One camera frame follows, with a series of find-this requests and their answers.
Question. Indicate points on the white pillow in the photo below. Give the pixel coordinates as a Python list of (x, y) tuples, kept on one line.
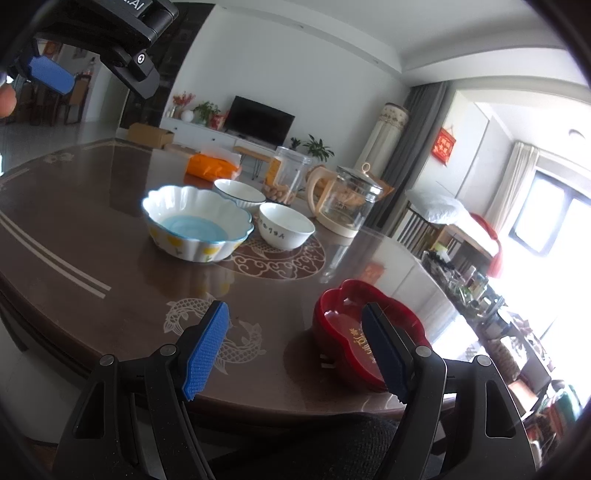
[(436, 207)]

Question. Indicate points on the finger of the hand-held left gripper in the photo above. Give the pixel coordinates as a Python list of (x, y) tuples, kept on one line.
[(138, 74), (51, 74)]

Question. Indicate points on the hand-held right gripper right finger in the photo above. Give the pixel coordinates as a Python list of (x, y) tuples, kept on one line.
[(388, 350)]

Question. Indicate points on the standing air conditioner with cover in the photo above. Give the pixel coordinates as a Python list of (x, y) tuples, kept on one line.
[(388, 134)]

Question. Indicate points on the white bowl with dark rim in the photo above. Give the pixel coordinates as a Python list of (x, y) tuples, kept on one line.
[(238, 191)]

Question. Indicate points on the white curtain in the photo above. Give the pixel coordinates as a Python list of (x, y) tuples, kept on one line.
[(512, 184)]

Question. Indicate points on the red flowers in vase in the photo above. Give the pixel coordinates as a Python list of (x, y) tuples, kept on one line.
[(183, 100)]

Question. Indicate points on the orange lounge chair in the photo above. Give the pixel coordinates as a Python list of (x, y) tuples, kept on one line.
[(388, 189)]

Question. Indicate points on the black television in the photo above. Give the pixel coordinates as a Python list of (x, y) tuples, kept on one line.
[(261, 120)]

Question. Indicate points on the orange tissue pack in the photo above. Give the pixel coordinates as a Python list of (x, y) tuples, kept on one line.
[(207, 166)]

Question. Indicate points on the white television cabinet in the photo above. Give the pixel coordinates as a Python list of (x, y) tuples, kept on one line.
[(194, 134)]

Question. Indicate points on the cardboard box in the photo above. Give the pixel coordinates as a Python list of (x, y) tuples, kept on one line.
[(147, 136)]

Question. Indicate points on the small green potted plant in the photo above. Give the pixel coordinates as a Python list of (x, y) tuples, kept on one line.
[(295, 144)]

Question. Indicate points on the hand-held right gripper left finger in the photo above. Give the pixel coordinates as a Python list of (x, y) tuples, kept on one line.
[(205, 350)]

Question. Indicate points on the bushy green potted plant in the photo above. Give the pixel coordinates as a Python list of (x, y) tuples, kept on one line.
[(205, 113)]

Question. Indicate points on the scalloped white and blue bowl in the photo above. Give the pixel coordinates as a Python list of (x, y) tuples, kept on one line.
[(194, 221)]

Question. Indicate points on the round white vase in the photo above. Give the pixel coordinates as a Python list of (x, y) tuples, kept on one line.
[(186, 115)]

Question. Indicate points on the grey curtain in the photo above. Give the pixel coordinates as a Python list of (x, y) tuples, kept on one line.
[(415, 129)]

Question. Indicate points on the floral printed cloth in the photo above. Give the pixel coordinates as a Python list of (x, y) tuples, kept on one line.
[(558, 406)]

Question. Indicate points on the window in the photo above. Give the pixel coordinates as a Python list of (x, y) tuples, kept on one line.
[(554, 221)]

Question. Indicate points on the person's left hand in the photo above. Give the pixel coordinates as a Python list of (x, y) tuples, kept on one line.
[(7, 104)]

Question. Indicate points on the red cloth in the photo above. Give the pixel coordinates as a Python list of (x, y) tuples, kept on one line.
[(491, 249)]

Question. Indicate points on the wooden dining chair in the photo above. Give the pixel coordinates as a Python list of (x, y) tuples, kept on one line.
[(41, 101), (78, 99)]

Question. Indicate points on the red wall decoration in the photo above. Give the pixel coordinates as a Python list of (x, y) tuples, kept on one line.
[(444, 146)]

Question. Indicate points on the cluster of bottles and jars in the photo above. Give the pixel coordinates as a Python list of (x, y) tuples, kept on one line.
[(466, 286)]

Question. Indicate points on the wooden side table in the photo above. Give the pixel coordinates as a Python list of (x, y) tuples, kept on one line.
[(251, 151)]

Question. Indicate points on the clear plastic jar of peanuts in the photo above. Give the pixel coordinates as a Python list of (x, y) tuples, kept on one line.
[(286, 170)]

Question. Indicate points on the red gift box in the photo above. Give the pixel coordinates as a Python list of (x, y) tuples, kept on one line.
[(218, 122)]

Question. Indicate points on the large green potted plant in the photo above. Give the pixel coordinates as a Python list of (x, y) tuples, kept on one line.
[(318, 147)]

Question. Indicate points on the plain white bowl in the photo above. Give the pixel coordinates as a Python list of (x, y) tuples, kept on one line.
[(286, 226)]

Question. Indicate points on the dark wooden side cabinet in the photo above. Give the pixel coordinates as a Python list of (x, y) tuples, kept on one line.
[(508, 360)]

